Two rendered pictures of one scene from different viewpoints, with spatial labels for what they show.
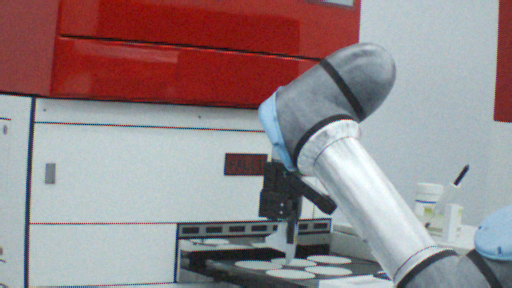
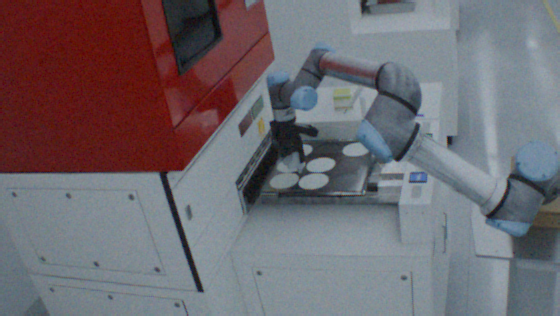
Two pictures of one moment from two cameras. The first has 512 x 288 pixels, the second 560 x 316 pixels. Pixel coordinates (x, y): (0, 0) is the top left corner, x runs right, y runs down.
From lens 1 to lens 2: 117 cm
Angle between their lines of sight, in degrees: 35
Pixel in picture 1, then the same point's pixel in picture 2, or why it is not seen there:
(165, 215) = (231, 183)
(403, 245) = (486, 188)
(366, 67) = (416, 90)
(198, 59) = (225, 85)
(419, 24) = not seen: outside the picture
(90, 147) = (196, 178)
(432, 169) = not seen: hidden behind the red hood
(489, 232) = (528, 166)
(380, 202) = (463, 169)
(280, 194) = (290, 139)
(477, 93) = not seen: outside the picture
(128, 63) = (204, 116)
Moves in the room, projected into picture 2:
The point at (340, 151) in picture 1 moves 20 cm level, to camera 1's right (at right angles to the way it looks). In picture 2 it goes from (427, 147) to (477, 120)
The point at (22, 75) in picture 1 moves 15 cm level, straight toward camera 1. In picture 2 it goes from (137, 160) to (170, 173)
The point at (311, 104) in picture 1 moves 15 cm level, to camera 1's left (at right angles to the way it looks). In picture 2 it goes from (400, 126) to (354, 149)
